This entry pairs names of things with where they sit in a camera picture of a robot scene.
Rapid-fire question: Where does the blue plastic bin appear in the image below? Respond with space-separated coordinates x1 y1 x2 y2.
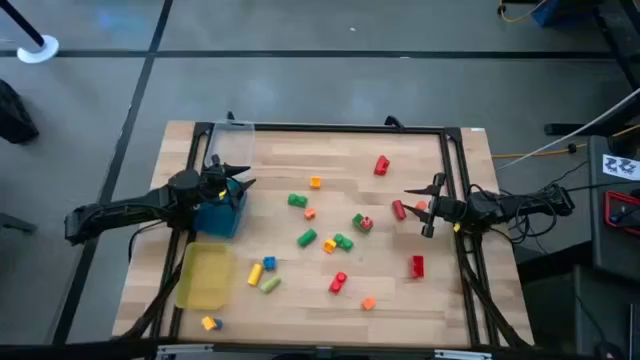
192 177 249 240

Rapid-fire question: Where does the clear plastic bin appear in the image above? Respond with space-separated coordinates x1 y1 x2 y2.
203 119 256 174

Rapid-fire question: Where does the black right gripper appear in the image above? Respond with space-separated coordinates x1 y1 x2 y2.
401 171 470 239

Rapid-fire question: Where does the long yellow cable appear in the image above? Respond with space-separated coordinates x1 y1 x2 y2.
492 124 640 160

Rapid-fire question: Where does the white marker paper sheet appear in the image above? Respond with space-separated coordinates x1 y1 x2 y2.
601 153 640 182

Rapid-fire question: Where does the black power cable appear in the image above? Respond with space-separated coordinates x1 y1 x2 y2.
562 180 640 194

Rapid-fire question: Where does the black metal beam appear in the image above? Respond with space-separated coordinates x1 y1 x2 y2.
592 0 640 91
543 84 640 137

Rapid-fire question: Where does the yellow plastic bin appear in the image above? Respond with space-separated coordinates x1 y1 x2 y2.
174 241 236 311

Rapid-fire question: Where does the black pole with white base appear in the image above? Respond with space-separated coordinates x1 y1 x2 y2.
0 0 60 65

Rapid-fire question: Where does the red-framed device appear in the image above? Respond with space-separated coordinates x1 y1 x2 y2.
603 190 640 237

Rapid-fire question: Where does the short yellow cable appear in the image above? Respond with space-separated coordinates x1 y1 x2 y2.
497 0 551 24

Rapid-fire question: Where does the long white cable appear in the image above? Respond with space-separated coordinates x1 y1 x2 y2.
494 87 640 172

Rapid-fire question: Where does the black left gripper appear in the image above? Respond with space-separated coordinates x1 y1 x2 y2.
199 153 258 202

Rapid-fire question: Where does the blue box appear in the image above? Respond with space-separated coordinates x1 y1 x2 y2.
529 0 562 28

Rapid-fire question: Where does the black side desk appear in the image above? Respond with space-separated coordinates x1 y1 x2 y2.
587 134 640 271

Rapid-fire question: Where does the grey metal foot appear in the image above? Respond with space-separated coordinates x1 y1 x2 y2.
0 212 39 235

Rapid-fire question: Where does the dark floor case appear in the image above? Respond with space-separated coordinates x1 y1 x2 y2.
519 264 640 360

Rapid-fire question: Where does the black computer mouse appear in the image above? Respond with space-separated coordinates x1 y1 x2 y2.
593 341 624 360

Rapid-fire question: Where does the black aluminium table frame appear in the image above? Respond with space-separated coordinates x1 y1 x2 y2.
149 119 532 360

